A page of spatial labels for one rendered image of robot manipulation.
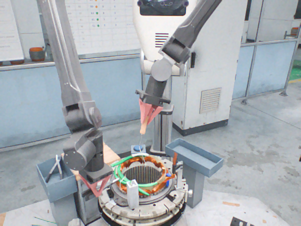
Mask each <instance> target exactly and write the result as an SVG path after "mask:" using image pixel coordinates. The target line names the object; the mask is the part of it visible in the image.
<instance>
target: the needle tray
mask: <svg viewBox="0 0 301 226"><path fill-rule="evenodd" d="M174 153H177V161H178V162H180V161H183V169H182V174H183V176H184V179H185V180H186V184H187V185H188V191H189V190H190V189H191V190H192V196H191V197H189V195H187V203H186V205H188V206H189V207H191V208H194V207H195V206H196V205H197V204H199V203H200V202H201V201H202V196H203V188H204V180H205V176H206V177H208V178H210V177H211V176H212V175H213V174H214V173H215V172H216V171H217V170H219V169H220V168H221V167H223V161H224V158H222V157H219V156H217V155H215V154H213V153H212V152H210V151H208V150H205V149H203V148H201V147H198V146H196V145H194V144H192V143H190V142H188V141H186V140H183V139H181V138H178V139H176V140H175V141H173V142H171V143H170V144H168V145H166V146H165V154H167V155H169V156H171V157H174Z"/></svg>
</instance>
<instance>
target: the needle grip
mask: <svg viewBox="0 0 301 226"><path fill-rule="evenodd" d="M148 118H149V116H147V117H146V119H145V121H144V123H143V124H142V126H141V130H140V133H141V134H145V130H146V126H147V122H148Z"/></svg>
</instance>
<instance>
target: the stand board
mask: <svg viewBox="0 0 301 226"><path fill-rule="evenodd" d="M103 150H104V162H105V163H106V164H107V165H109V166H110V165H111V164H113V163H114V162H116V161H120V157H119V156H118V155H117V154H116V153H115V152H113V151H112V150H111V149H110V148H109V147H108V146H107V145H106V144H105V143H103ZM72 171H73V173H74V174H75V178H76V180H77V181H78V180H80V179H81V178H80V177H79V175H78V171H76V170H72Z"/></svg>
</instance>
